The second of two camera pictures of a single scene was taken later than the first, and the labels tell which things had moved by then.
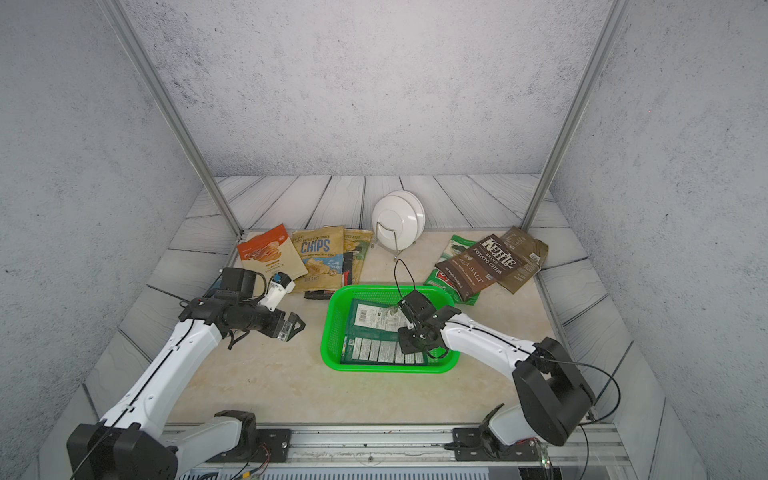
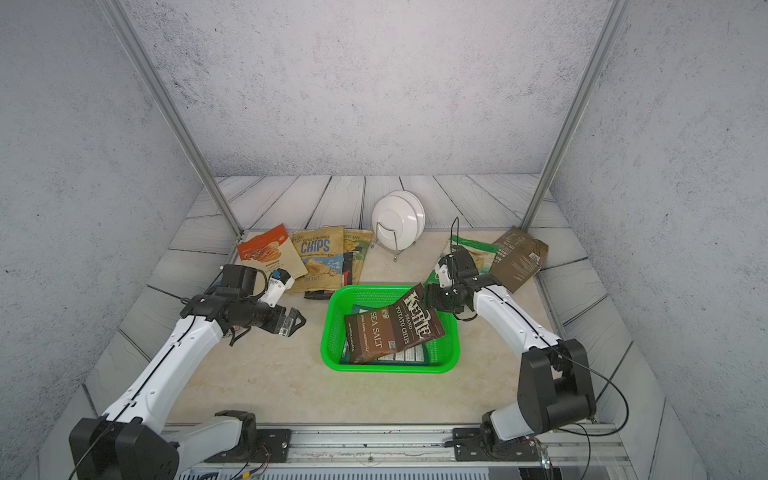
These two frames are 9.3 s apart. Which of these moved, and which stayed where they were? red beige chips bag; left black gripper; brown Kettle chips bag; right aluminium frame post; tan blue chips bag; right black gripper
Moved: right black gripper; brown Kettle chips bag
Stayed: right aluminium frame post; tan blue chips bag; left black gripper; red beige chips bag
